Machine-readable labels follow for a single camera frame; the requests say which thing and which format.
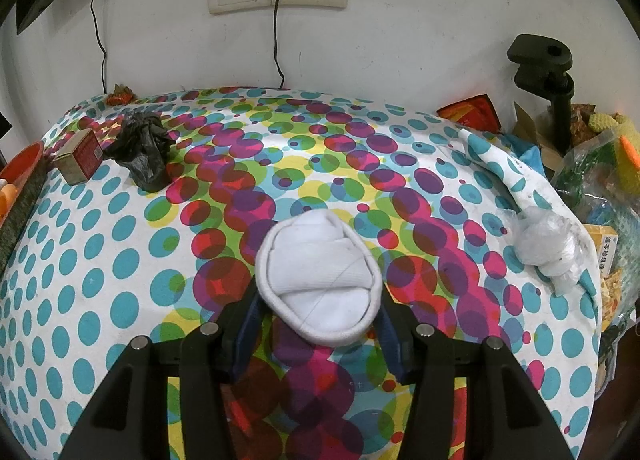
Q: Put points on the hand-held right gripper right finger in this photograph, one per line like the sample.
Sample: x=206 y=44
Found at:
x=395 y=340

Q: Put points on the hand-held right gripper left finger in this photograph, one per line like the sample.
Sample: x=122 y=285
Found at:
x=247 y=335

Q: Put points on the large white sock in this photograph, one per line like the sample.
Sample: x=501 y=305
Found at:
x=320 y=270

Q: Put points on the yellow cartoon box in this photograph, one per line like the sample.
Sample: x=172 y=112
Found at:
x=606 y=250

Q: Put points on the orange plastic bag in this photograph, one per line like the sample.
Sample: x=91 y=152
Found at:
x=5 y=200

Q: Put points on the round red tray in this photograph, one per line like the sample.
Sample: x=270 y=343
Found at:
x=25 y=160

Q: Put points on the polka dot bed sheet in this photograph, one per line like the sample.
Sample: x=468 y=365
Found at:
x=150 y=265

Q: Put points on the white plastic bag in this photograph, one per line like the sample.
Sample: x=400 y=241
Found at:
x=550 y=245

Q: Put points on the black plastic bag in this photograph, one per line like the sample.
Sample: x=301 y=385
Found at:
x=142 y=150

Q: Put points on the blue cloth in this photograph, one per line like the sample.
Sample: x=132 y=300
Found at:
x=525 y=152

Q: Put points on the orange snack packet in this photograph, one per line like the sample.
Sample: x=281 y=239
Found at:
x=470 y=112

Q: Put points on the brown cardboard box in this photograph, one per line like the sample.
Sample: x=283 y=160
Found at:
x=75 y=157

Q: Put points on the clear bag of green items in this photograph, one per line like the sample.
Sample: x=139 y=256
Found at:
x=595 y=180

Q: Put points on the red orange snack wrapper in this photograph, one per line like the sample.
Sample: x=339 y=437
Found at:
x=120 y=96

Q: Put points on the brown snack bag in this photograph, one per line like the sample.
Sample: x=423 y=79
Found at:
x=582 y=122

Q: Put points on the orange carrot toy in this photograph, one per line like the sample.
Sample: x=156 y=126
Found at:
x=630 y=150

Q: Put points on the yellow corn toy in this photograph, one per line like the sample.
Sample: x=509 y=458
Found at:
x=605 y=122

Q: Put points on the black clamp stand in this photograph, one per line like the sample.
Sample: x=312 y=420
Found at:
x=542 y=57

